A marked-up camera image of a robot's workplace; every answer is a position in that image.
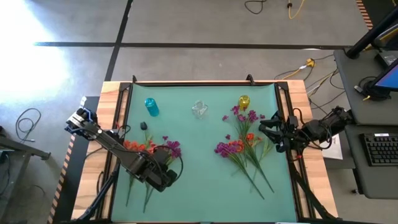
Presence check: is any black box device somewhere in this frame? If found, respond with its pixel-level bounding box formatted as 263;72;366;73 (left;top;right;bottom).
374;49;398;67

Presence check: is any grey desk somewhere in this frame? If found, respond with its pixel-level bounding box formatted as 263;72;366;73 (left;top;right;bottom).
344;124;398;200
333;49;398;126

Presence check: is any grey metal stand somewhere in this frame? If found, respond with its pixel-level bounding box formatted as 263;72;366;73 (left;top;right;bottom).
0;126;52;224

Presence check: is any blue glass vase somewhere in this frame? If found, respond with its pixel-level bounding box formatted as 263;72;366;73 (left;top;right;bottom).
144;97;160;118

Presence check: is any black diagonal support strut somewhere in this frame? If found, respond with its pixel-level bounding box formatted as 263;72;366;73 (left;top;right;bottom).
77;169;121;222
290;169;338;222

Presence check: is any black striped-edge floor mat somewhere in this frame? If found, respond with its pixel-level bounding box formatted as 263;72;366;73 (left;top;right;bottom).
47;95;100;224
355;0;398;32

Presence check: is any black slanted pole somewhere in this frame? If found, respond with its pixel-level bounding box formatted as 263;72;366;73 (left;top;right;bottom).
346;6;398;60

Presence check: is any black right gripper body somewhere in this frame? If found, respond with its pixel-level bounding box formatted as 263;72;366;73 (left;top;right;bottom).
272;111;307;153

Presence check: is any computer monitor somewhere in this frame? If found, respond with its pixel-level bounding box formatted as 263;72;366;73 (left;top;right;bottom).
371;57;398;93

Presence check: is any black looped floor cable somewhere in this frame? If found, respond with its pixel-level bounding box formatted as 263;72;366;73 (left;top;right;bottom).
244;0;269;16

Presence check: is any black coiled floor cable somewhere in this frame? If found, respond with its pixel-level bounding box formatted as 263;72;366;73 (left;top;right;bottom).
15;108;42;143

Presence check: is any yellow floor cable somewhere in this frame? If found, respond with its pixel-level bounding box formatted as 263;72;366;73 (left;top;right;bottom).
286;0;307;20

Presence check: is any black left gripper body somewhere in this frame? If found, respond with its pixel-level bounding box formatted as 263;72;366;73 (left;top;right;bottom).
146;148;178;193

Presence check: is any black keyboard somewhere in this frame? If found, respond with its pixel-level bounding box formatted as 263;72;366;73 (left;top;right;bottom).
359;133;398;167

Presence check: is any white paper sheet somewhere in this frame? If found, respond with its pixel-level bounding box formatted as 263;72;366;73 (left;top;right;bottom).
322;133;343;161

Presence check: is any black monitor base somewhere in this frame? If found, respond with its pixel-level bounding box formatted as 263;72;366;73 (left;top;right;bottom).
357;76;392;102

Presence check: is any black metal table frame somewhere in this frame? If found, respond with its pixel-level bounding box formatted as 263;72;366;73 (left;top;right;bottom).
95;74;315;222

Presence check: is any yellow glass vase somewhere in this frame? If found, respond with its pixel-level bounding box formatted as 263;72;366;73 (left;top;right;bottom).
238;95;251;112

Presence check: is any clear cut-glass vase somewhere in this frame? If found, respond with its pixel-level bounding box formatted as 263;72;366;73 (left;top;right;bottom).
191;100;208;120

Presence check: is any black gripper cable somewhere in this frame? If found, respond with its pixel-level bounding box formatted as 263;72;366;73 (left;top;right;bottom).
292;107;304;125
152;144;184;183

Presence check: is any green table mat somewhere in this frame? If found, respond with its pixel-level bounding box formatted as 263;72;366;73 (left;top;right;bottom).
111;83;298;222

